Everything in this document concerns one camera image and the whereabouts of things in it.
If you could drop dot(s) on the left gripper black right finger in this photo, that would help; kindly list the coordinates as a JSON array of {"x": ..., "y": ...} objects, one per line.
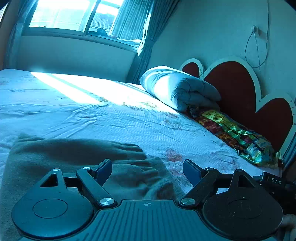
[{"x": 203, "y": 184}]

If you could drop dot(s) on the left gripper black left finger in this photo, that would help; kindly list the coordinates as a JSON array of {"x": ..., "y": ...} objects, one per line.
[{"x": 92, "y": 181}]

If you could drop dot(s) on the grey-green fleece pants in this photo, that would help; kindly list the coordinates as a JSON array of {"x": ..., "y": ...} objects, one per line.
[{"x": 134, "y": 174}]

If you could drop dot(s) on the bedroom window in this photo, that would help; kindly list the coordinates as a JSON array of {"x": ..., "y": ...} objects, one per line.
[{"x": 75, "y": 19}]

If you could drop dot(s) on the person's right hand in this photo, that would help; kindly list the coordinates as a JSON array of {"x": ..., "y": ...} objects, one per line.
[{"x": 287, "y": 229}]

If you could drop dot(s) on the colourful patterned pillow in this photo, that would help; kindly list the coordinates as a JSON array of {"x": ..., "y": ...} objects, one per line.
[{"x": 248, "y": 144}]

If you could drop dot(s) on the red heart headboard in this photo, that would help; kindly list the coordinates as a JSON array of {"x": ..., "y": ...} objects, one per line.
[{"x": 272, "y": 116}]

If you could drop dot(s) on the folded blue quilt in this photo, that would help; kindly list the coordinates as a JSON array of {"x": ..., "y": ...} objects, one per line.
[{"x": 178, "y": 89}]

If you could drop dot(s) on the blue floral bed sheet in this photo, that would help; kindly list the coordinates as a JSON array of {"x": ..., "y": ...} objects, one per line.
[{"x": 51, "y": 106}]

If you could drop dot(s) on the blue right curtain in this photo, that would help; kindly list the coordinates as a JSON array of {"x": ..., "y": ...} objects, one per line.
[{"x": 141, "y": 41}]

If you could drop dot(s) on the blue curtain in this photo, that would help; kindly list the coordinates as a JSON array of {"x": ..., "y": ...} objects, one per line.
[
  {"x": 141, "y": 41},
  {"x": 20, "y": 14}
]

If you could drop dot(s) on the blue left curtain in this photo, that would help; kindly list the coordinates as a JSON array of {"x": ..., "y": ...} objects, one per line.
[{"x": 20, "y": 14}]

